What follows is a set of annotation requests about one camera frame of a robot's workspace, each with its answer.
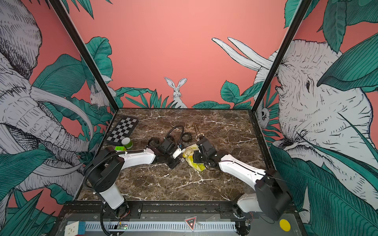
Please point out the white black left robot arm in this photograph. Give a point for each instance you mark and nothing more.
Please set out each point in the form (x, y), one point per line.
(105, 168)

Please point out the yellow round button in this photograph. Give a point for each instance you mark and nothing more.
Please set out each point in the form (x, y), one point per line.
(285, 225)

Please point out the black right frame post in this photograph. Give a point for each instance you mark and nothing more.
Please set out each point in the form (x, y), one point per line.
(297, 19)

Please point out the green white cylinder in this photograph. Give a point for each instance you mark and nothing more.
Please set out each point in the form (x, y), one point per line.
(127, 143)

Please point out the white slotted cable duct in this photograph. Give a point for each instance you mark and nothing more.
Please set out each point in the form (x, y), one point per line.
(161, 226)

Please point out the black front mounting rail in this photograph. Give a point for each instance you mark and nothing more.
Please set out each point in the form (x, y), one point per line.
(137, 208)

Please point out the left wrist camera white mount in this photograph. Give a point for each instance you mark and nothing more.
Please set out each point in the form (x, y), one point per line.
(177, 152)

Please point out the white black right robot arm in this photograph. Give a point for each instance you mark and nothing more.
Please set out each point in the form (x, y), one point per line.
(271, 194)

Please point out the white power socket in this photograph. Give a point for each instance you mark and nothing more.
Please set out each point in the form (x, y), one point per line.
(77, 228)

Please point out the black left frame post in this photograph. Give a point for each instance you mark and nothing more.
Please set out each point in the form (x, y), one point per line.
(63, 15)

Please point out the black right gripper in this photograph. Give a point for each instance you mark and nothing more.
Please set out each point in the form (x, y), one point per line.
(196, 159)

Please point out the black frame post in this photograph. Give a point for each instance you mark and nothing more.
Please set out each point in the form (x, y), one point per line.
(297, 19)
(63, 15)

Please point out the red triangle warning sticker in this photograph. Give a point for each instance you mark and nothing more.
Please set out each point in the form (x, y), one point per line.
(191, 222)

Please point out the colourful rubik's cube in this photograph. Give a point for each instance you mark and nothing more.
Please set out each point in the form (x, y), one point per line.
(120, 148)

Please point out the black white checkerboard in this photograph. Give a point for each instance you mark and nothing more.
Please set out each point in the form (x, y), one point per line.
(122, 130)

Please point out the yellow green patterned towel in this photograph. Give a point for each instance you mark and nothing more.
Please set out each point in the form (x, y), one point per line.
(188, 154)

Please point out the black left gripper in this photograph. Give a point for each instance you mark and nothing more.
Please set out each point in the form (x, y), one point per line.
(177, 161)

